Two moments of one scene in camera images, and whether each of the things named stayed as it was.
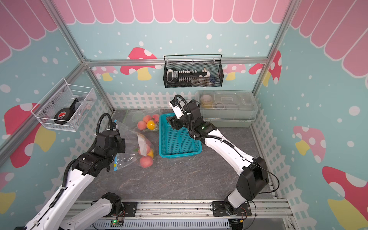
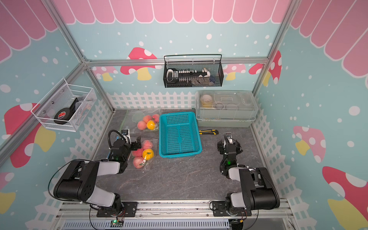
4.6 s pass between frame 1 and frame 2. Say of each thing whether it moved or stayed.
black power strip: stayed
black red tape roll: stayed
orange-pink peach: stayed
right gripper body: moved
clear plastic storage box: stayed
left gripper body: moved
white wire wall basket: stayed
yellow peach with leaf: stayed
